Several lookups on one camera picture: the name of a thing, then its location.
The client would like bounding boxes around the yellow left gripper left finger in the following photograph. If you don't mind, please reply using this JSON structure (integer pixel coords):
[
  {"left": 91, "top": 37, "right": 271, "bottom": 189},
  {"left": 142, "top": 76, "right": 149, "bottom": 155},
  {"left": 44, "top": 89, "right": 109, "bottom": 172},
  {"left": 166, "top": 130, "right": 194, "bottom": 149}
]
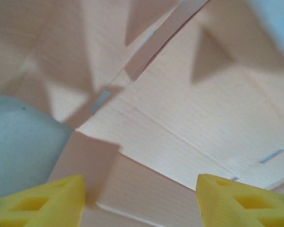
[{"left": 0, "top": 174, "right": 86, "bottom": 227}]

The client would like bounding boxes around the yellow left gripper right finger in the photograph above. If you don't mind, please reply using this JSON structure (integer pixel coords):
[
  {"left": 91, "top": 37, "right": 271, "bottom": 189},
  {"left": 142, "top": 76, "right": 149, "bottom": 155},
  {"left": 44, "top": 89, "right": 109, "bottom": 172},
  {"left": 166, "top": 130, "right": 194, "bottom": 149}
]
[{"left": 195, "top": 173, "right": 284, "bottom": 227}]

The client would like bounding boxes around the orange paper box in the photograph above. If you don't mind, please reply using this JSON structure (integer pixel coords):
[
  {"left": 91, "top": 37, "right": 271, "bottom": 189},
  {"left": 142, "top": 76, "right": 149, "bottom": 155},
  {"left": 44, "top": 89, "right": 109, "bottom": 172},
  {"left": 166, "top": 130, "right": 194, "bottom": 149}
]
[{"left": 0, "top": 0, "right": 284, "bottom": 227}]

